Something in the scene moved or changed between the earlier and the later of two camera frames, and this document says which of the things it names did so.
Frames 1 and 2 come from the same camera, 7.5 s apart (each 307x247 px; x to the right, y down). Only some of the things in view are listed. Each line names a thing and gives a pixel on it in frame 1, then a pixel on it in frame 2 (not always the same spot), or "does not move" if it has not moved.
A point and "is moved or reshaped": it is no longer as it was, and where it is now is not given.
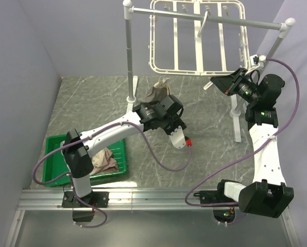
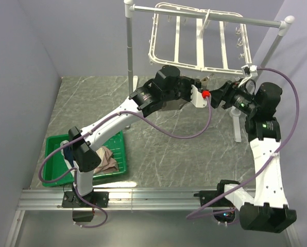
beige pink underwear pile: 103,162 does not move
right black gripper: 228,84 to 227,92
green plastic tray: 54,165 does not move
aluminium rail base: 141,217 does not move
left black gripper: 179,123 to 197,82
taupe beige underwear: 159,90 is moved or reshaped
